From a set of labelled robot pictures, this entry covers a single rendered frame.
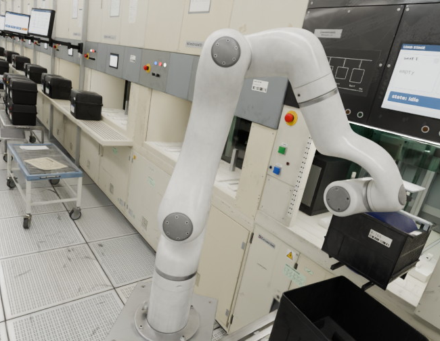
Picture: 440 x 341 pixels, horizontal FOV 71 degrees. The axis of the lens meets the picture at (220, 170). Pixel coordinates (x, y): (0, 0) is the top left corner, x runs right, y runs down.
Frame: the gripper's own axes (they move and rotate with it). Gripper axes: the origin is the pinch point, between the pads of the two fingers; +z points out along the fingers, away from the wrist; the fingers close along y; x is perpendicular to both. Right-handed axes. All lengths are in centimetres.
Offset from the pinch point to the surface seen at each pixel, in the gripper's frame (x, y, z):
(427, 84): 31.3, -7.1, 15.1
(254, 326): -49, -12, -31
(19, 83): -33, -396, -50
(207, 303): -49, -27, -39
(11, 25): 30, -512, -46
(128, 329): -49, -29, -65
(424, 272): -35, 9, 38
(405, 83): 30.8, -13.5, 15.0
